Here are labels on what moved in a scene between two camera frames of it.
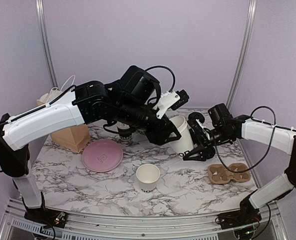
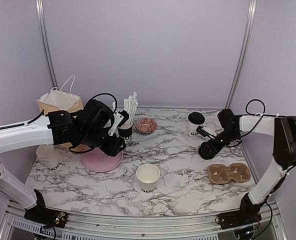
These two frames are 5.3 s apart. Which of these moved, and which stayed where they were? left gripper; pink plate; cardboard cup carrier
Moved: left gripper
Stayed: pink plate; cardboard cup carrier
